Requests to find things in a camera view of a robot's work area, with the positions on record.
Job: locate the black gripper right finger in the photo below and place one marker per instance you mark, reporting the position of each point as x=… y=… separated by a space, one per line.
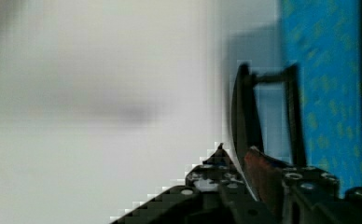
x=301 y=195

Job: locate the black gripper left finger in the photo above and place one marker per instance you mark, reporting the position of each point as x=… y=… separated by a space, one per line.
x=213 y=193

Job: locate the silver black toaster oven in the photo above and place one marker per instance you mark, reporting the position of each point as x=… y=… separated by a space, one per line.
x=323 y=37

